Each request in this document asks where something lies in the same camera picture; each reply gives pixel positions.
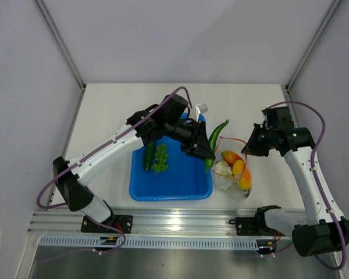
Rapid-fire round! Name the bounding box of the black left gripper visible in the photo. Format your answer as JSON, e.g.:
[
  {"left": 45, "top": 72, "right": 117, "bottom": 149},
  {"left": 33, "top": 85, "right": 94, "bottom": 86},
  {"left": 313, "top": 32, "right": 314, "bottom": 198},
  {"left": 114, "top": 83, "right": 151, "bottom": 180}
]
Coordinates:
[{"left": 165, "top": 119, "right": 215, "bottom": 162}]

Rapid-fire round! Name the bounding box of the green chili pepper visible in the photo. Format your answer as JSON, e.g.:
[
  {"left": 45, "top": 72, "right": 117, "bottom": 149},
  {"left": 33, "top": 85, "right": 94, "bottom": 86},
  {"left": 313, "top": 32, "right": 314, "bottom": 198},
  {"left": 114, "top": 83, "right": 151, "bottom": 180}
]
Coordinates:
[{"left": 204, "top": 119, "right": 230, "bottom": 172}]

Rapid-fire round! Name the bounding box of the clear zip top bag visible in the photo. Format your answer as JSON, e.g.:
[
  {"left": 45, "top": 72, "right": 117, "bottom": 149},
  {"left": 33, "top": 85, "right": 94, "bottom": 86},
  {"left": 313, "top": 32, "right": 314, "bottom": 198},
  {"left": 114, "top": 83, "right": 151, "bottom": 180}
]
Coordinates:
[{"left": 211, "top": 136, "right": 252, "bottom": 201}]

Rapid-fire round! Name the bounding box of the green grape bunch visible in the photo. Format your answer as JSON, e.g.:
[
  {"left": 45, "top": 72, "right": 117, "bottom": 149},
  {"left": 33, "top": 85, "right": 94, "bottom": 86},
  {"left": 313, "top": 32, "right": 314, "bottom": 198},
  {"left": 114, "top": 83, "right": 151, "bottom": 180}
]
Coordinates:
[{"left": 151, "top": 144, "right": 169, "bottom": 175}]

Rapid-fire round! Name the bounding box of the dark green cucumber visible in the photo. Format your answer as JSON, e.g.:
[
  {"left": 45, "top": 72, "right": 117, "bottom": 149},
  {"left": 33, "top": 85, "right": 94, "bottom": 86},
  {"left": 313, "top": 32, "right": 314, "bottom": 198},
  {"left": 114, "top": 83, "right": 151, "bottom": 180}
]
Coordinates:
[{"left": 143, "top": 141, "right": 156, "bottom": 172}]

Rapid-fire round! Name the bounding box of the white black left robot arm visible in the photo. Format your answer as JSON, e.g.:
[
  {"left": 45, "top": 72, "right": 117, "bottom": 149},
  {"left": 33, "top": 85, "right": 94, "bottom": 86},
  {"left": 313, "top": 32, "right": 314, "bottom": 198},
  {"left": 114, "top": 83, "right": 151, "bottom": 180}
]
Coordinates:
[{"left": 53, "top": 94, "right": 215, "bottom": 233}]

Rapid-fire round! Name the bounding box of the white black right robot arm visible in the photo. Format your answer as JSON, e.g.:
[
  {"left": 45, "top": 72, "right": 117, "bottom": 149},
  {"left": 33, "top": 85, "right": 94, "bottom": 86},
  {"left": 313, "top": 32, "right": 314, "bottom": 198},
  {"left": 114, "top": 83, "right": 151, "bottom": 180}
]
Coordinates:
[{"left": 241, "top": 107, "right": 349, "bottom": 257}]

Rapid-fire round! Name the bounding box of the blue plastic tray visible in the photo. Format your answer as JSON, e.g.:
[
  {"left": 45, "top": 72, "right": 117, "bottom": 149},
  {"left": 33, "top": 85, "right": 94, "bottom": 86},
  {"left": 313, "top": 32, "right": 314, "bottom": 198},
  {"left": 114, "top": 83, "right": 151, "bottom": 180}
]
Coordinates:
[{"left": 129, "top": 112, "right": 213, "bottom": 202}]

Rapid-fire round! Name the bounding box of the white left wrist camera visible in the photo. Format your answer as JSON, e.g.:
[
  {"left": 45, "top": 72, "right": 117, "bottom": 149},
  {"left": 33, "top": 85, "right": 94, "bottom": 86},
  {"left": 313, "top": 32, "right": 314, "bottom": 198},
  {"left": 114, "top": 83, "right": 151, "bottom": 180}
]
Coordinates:
[{"left": 195, "top": 103, "right": 208, "bottom": 121}]

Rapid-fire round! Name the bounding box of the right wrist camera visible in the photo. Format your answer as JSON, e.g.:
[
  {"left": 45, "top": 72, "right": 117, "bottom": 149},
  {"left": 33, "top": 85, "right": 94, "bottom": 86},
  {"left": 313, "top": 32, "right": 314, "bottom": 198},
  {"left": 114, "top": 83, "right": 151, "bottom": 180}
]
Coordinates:
[{"left": 262, "top": 106, "right": 294, "bottom": 130}]

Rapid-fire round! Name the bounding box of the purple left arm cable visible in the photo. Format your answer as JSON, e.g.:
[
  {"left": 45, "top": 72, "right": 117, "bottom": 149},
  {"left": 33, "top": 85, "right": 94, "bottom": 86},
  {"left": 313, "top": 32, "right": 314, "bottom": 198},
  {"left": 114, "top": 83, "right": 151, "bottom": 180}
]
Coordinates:
[{"left": 36, "top": 85, "right": 193, "bottom": 256}]

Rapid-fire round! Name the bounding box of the aluminium mounting rail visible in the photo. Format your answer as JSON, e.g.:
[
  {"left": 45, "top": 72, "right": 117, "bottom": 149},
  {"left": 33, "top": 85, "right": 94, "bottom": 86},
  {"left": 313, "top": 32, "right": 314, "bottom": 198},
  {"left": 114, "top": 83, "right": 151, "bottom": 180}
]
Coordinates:
[{"left": 27, "top": 208, "right": 309, "bottom": 237}]

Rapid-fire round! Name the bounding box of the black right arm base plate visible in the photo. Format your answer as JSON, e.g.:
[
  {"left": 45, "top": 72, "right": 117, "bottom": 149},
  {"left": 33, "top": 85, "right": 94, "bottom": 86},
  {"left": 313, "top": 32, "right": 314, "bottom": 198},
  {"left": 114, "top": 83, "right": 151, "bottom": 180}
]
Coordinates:
[{"left": 228, "top": 217, "right": 272, "bottom": 236}]

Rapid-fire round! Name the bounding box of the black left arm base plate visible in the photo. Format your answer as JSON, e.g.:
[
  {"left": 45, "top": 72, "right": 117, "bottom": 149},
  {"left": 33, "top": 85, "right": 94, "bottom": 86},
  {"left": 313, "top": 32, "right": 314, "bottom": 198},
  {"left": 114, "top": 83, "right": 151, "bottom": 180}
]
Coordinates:
[{"left": 80, "top": 215, "right": 133, "bottom": 234}]

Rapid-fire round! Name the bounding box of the white slotted cable duct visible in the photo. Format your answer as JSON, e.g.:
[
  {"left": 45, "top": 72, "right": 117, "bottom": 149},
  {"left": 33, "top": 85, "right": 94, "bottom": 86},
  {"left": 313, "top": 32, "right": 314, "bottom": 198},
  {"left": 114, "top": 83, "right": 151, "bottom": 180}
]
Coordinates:
[{"left": 39, "top": 235, "right": 259, "bottom": 251}]

